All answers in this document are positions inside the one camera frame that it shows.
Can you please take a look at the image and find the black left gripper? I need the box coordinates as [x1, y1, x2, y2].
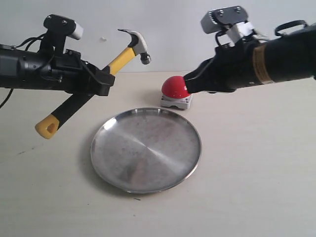
[49, 50, 115, 96]

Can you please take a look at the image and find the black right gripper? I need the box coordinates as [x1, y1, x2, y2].
[183, 39, 259, 94]

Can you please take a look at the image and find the yellow black claw hammer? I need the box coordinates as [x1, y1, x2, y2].
[35, 29, 151, 139]

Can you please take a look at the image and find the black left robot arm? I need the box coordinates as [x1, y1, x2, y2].
[0, 45, 115, 96]

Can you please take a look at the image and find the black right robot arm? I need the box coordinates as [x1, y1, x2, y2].
[184, 20, 316, 93]

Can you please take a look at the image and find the red dome push button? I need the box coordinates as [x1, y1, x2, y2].
[160, 76, 193, 110]

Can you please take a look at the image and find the round stainless steel plate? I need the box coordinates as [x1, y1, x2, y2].
[90, 107, 202, 195]

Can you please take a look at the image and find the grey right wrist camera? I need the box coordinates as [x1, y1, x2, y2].
[200, 5, 260, 48]

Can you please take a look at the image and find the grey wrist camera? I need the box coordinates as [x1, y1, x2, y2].
[39, 14, 83, 56]
[200, 5, 260, 48]

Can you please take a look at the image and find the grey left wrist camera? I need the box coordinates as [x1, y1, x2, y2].
[39, 14, 83, 56]

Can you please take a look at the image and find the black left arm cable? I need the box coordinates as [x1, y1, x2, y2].
[0, 34, 47, 109]

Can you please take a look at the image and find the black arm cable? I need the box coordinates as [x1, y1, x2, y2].
[256, 20, 311, 40]
[0, 34, 47, 109]

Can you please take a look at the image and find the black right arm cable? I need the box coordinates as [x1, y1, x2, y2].
[256, 20, 311, 40]

